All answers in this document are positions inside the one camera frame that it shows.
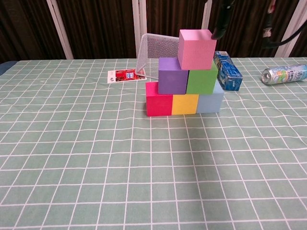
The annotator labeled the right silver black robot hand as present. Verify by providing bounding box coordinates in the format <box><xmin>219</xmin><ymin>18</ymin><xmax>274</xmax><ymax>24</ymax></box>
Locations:
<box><xmin>211</xmin><ymin>0</ymin><xmax>235</xmax><ymax>40</ymax></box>

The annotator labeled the pink foam cube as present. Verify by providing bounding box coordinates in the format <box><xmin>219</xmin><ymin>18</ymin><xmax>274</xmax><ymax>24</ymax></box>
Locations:
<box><xmin>177</xmin><ymin>29</ymin><xmax>218</xmax><ymax>70</ymax></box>

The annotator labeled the green foam cube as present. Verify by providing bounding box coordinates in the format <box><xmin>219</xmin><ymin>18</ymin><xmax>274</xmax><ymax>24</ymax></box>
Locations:
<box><xmin>186</xmin><ymin>59</ymin><xmax>219</xmax><ymax>95</ymax></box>

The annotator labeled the purple foam cube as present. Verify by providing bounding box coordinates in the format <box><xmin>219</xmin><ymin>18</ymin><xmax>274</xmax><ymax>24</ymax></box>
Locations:
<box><xmin>158</xmin><ymin>57</ymin><xmax>189</xmax><ymax>95</ymax></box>

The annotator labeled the light blue foam cube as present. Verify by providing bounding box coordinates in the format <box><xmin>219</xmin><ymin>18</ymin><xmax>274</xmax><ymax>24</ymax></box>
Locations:
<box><xmin>196</xmin><ymin>80</ymin><xmax>225</xmax><ymax>114</ymax></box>

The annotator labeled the red foam cube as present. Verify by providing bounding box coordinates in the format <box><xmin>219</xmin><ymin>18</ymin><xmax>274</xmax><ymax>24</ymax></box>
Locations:
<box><xmin>145</xmin><ymin>81</ymin><xmax>174</xmax><ymax>117</ymax></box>

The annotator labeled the blue carton box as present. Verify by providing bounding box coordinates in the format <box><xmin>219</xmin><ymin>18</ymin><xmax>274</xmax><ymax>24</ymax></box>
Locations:
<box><xmin>213</xmin><ymin>50</ymin><xmax>243</xmax><ymax>91</ymax></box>

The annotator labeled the light blue beverage can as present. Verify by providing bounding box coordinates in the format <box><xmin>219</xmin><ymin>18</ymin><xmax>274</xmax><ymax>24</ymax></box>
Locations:
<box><xmin>260</xmin><ymin>63</ymin><xmax>307</xmax><ymax>85</ymax></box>

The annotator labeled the yellow foam cube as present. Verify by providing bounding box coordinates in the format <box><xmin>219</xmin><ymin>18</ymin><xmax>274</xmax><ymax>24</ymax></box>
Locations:
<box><xmin>172</xmin><ymin>93</ymin><xmax>200</xmax><ymax>115</ymax></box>

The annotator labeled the red printed card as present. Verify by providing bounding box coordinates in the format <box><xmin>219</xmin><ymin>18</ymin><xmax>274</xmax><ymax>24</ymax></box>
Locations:
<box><xmin>107</xmin><ymin>68</ymin><xmax>147</xmax><ymax>84</ymax></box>

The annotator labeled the dark pleated curtain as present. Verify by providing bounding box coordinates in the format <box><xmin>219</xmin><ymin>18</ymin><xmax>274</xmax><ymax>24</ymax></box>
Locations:
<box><xmin>0</xmin><ymin>0</ymin><xmax>307</xmax><ymax>63</ymax></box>

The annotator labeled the green checked tablecloth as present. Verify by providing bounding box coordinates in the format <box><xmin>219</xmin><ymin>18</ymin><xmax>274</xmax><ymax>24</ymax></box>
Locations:
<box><xmin>0</xmin><ymin>57</ymin><xmax>307</xmax><ymax>230</ymax></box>

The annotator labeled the white frame post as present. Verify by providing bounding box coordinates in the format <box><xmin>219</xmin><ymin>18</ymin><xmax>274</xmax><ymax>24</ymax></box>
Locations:
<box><xmin>201</xmin><ymin>0</ymin><xmax>213</xmax><ymax>31</ymax></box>
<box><xmin>274</xmin><ymin>0</ymin><xmax>307</xmax><ymax>58</ymax></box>
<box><xmin>46</xmin><ymin>0</ymin><xmax>74</xmax><ymax>60</ymax></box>
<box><xmin>132</xmin><ymin>0</ymin><xmax>147</xmax><ymax>59</ymax></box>

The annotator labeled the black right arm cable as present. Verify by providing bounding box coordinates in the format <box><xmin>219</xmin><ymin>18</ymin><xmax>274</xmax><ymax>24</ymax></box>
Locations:
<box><xmin>261</xmin><ymin>0</ymin><xmax>304</xmax><ymax>50</ymax></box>

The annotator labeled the white wire mesh basket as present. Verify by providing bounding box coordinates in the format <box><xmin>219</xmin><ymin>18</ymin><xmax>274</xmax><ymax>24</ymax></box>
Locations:
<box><xmin>135</xmin><ymin>33</ymin><xmax>183</xmax><ymax>81</ymax></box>

